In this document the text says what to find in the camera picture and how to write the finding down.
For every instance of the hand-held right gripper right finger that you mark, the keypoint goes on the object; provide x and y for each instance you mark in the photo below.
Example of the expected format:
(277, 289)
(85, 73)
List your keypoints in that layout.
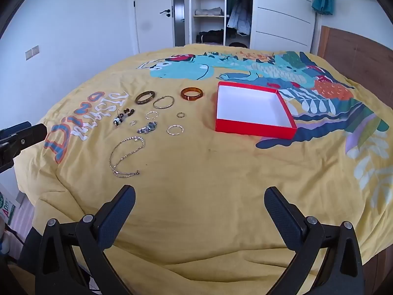
(285, 218)

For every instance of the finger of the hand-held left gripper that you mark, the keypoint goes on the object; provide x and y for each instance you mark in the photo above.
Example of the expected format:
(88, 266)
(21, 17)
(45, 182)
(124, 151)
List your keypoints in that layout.
(13, 130)
(26, 136)

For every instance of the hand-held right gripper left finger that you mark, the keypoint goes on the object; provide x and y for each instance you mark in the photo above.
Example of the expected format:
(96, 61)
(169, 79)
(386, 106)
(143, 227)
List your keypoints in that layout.
(113, 218)

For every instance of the red cardboard box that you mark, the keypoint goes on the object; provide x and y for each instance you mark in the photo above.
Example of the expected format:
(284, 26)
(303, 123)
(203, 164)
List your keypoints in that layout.
(254, 130)

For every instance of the silver wristwatch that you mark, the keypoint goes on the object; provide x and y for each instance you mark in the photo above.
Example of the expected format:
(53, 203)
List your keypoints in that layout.
(151, 125)

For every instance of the thin silver bangle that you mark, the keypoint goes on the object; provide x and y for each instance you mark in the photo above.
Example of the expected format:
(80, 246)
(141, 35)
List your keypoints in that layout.
(157, 107)

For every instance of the green white printed bag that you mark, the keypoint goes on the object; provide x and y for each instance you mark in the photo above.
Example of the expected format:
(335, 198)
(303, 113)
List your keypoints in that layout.
(6, 207)

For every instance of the yellow dinosaur printed blanket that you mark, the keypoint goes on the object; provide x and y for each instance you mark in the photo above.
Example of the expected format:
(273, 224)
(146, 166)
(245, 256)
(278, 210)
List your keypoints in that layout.
(199, 166)

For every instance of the dark brown bangle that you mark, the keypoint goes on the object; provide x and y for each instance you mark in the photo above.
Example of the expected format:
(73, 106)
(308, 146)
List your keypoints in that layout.
(144, 102)

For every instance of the amber bangle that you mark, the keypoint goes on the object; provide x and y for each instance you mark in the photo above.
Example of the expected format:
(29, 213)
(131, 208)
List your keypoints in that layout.
(190, 99)

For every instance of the white door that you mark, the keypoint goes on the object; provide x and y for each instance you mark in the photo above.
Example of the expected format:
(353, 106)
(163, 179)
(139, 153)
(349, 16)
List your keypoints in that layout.
(150, 21)

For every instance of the wooden headboard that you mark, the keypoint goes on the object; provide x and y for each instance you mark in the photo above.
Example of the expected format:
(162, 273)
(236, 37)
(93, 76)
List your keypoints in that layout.
(353, 55)

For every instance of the black bag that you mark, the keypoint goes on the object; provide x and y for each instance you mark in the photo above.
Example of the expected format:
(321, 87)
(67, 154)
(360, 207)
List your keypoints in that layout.
(238, 45)

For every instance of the folded black clothes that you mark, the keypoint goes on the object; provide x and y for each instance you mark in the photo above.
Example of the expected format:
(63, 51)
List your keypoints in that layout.
(210, 36)

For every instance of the white wardrobe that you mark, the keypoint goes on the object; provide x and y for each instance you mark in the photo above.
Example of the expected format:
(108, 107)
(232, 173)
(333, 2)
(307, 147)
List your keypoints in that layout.
(282, 6)

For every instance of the hanging jackets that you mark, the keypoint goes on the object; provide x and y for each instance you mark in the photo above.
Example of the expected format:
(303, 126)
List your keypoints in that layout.
(239, 6)

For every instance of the folded beige clothes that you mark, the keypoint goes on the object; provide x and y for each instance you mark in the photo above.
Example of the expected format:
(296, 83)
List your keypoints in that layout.
(208, 11)

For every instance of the wall switch panel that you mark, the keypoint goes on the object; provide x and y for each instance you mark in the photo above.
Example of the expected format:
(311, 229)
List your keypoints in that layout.
(32, 52)

